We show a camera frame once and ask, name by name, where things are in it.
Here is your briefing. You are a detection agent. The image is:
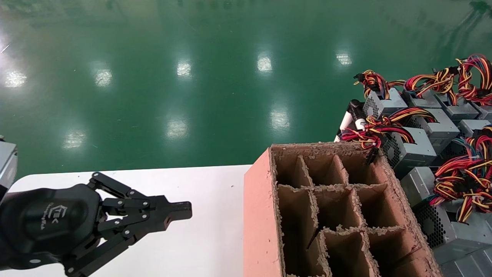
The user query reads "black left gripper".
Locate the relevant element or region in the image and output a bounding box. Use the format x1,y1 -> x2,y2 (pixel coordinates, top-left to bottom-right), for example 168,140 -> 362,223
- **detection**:
0,172 -> 193,277

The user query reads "cardboard box with dividers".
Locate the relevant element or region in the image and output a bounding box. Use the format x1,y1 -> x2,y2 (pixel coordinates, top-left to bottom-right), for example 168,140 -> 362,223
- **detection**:
243,142 -> 443,277

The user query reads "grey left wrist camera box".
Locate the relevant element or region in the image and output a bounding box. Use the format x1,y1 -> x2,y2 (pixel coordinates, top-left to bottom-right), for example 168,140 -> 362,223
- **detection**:
0,142 -> 18,200

